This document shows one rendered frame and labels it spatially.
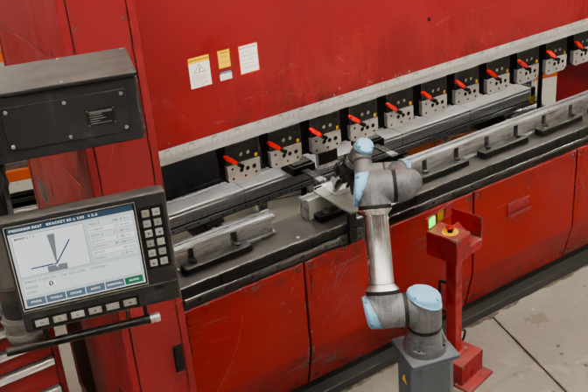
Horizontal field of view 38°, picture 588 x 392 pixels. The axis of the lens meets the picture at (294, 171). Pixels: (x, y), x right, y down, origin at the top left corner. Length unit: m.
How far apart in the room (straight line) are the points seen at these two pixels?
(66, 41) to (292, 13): 0.99
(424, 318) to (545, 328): 1.67
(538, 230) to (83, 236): 2.76
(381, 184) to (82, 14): 1.11
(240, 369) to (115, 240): 1.36
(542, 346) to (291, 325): 1.34
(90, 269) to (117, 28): 0.78
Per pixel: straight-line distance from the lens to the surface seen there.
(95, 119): 2.30
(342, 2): 3.43
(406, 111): 3.77
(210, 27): 3.12
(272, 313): 3.59
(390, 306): 2.88
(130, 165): 2.88
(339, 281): 3.72
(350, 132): 3.60
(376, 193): 2.86
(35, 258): 2.44
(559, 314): 4.62
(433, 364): 2.99
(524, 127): 4.40
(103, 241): 2.43
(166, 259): 2.48
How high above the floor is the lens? 2.62
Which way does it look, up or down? 25 degrees down
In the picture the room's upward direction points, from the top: 5 degrees counter-clockwise
